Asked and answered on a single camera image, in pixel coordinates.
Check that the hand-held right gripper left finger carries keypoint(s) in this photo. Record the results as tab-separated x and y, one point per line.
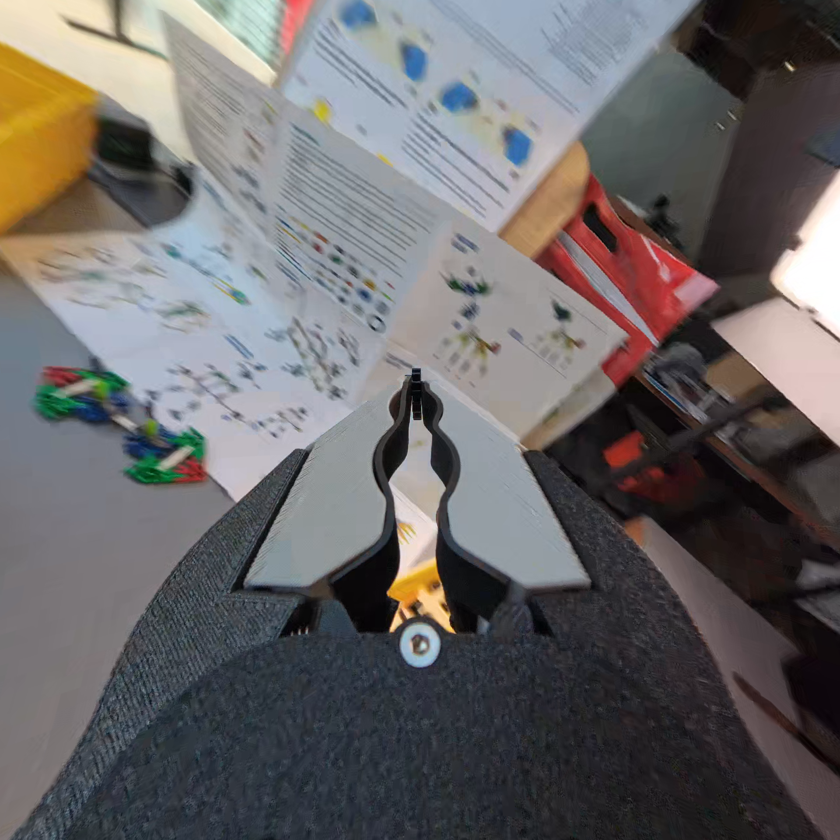
315	525

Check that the wooden background table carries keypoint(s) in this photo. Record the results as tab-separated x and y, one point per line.
735	446

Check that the white folded instruction booklet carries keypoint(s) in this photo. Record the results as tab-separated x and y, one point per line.
263	263

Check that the studio light panel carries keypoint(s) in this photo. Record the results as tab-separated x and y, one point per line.
807	276

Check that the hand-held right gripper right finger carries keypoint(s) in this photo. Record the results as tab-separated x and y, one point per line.
525	525

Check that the black device with green display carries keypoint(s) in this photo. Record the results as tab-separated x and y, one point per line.
125	145

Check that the colourful toy rod model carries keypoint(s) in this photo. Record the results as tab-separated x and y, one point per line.
131	440

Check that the black light stand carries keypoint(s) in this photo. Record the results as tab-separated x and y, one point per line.
683	440

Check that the wood-edged grey table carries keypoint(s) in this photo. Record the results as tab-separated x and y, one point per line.
735	617

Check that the yellow plastic bin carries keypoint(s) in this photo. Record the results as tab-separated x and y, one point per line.
418	578
40	131

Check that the white printed task sheet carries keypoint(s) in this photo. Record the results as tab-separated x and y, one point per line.
460	79

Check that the wooden backing board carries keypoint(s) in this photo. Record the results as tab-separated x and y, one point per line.
545	204

